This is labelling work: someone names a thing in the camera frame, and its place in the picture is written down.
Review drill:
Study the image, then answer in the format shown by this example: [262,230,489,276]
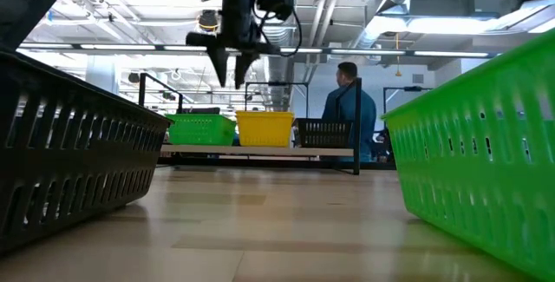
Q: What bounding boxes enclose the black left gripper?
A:
[186,0,281,90]

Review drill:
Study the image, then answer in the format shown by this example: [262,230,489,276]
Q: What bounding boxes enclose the yellow plastic basket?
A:
[236,111,296,148]
[236,111,296,119]

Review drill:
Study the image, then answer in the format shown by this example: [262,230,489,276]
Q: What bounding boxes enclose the green plastic basket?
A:
[166,113,238,147]
[381,28,555,281]

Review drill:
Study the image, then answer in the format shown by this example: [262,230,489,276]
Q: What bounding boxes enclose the black plastic basket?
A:
[0,43,173,255]
[296,117,354,149]

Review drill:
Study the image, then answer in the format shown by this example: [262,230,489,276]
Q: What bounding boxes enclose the dark computer monitor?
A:
[180,107,221,115]

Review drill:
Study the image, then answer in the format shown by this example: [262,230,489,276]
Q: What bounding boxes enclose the long white light bar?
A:
[16,42,491,58]

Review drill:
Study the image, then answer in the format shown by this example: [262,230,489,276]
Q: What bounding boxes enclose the white square column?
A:
[85,54,121,97]

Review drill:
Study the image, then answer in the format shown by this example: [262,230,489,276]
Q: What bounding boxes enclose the person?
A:
[320,61,377,162]

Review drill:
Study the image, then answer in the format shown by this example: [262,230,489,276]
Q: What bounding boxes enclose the dark chair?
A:
[375,128,396,164]

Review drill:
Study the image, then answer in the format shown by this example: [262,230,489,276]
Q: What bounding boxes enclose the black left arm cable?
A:
[255,0,304,57]

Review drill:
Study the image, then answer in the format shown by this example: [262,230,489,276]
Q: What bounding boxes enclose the wooden shelf with black frame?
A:
[138,72,363,176]

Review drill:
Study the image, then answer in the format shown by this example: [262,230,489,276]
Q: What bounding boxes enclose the yellow cord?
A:
[393,32,402,77]

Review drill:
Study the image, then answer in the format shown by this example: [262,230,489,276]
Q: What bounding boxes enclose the grey rectangular air duct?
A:
[407,0,477,18]

